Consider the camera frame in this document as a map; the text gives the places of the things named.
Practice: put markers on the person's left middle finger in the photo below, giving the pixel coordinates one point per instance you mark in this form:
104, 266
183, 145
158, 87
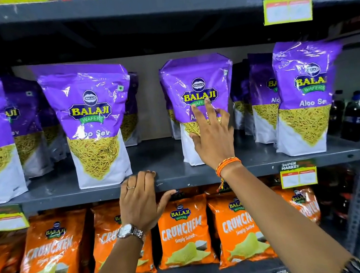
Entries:
141, 181

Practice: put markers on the row of purple snack bags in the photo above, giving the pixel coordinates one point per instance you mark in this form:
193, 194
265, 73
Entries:
86, 87

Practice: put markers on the person's left thumb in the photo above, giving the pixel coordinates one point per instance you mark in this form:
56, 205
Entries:
168, 200

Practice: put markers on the row of orange chip packets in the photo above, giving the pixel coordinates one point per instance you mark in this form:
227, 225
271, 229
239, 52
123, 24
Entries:
185, 236

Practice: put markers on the person's right middle finger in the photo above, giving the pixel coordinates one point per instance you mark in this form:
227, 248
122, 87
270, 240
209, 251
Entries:
211, 112

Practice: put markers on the person's left hand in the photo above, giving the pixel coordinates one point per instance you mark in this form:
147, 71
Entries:
139, 206

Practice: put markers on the person's right forearm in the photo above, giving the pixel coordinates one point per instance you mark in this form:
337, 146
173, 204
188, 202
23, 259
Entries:
277, 224

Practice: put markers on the dark drink bottle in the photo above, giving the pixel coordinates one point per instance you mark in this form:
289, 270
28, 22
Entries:
353, 118
335, 114

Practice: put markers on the silver wristwatch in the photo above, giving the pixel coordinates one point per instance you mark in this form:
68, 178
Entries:
128, 231

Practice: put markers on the purple snack packet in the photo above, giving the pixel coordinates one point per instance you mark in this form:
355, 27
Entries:
196, 73

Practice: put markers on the grey metal shelf rack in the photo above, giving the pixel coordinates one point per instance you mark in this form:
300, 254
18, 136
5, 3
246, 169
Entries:
166, 158

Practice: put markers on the person's left forearm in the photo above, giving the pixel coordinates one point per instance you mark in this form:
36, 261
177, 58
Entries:
115, 272

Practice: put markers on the person's right hand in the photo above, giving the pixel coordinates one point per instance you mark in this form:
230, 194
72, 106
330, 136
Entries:
215, 143

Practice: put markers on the person's left little finger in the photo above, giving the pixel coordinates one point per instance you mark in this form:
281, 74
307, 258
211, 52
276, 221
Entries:
122, 190

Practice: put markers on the dark bottle red label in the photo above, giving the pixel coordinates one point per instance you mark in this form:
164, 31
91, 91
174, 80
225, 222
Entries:
342, 202

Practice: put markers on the person's right thumb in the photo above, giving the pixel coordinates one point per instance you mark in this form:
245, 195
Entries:
195, 137

